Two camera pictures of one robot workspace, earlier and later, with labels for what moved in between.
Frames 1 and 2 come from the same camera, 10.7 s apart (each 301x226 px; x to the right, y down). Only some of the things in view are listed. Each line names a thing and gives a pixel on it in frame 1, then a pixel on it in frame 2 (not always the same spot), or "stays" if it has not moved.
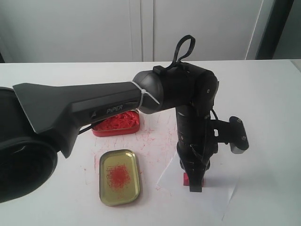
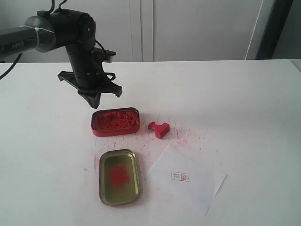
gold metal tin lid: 119,177 stays
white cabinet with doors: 83,31 stays
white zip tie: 143,91 -> 37,29
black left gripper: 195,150 -> 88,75
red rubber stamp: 186,182 -> 160,130
